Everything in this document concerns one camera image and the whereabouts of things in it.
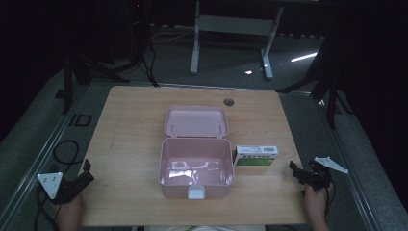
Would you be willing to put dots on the white metal desk frame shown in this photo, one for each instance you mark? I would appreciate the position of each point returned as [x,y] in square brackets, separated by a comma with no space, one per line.
[234,24]

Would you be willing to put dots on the person's left hand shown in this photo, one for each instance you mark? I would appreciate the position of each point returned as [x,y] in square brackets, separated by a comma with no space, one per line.
[70,210]

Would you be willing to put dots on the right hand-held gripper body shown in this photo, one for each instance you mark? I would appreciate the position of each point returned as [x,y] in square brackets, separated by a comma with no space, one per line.
[319,178]

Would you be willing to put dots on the black tripod stand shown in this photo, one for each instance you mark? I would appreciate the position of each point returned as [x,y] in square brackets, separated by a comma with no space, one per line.
[69,80]
[330,96]

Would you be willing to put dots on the person's right hand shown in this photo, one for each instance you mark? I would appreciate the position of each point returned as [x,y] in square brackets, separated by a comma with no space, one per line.
[316,200]

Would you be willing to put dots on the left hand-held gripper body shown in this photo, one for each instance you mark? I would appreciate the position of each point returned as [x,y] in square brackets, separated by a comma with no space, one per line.
[51,184]

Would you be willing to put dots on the white and green medicine box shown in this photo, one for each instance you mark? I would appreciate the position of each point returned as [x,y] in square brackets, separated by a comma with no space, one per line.
[255,155]

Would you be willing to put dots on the pink plastic storage box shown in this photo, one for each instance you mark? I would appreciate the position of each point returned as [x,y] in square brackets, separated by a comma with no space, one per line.
[195,154]

